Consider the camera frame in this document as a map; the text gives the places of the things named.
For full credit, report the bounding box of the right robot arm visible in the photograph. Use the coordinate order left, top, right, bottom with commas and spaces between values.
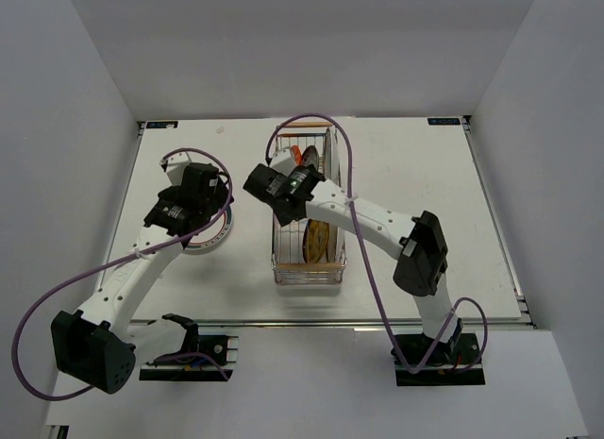
243, 164, 462, 363

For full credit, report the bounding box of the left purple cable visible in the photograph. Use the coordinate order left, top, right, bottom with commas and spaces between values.
11, 147, 236, 402

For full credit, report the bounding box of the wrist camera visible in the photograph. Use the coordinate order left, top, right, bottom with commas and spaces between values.
268, 147, 297, 176
159, 152, 192, 186

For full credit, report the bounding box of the purple cable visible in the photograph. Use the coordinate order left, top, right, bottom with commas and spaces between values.
11, 147, 236, 402
264, 112, 490, 375

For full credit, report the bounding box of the dark patterned plate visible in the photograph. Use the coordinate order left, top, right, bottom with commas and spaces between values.
302, 145, 320, 169

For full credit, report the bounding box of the white plate with coloured rim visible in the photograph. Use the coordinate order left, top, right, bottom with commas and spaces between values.
184, 207, 234, 255

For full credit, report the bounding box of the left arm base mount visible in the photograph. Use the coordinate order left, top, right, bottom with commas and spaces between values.
139, 328, 240, 382

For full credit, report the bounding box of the aluminium table rail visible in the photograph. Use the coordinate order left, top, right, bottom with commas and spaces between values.
131, 313, 535, 329

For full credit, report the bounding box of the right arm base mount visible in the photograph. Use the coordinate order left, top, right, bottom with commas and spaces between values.
391, 333, 486, 387

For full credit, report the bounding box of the large white plate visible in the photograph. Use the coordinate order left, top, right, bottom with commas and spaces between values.
323, 127, 341, 186
327, 224, 345, 262

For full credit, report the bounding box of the wire dish rack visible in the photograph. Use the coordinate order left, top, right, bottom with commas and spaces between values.
269, 120, 346, 285

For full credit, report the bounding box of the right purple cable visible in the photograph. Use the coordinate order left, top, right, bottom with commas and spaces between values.
264, 112, 490, 375

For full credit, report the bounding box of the yellow patterned plate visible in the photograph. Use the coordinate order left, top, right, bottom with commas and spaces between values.
302, 219, 330, 263

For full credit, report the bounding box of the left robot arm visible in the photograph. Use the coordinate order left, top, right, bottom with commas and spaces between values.
51, 162, 230, 394

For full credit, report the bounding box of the orange plate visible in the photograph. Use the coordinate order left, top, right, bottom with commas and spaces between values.
290, 145, 302, 165

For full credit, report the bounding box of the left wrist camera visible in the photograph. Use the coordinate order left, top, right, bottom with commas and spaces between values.
159, 152, 192, 186

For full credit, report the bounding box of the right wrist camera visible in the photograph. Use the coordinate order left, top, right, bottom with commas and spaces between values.
268, 147, 297, 176

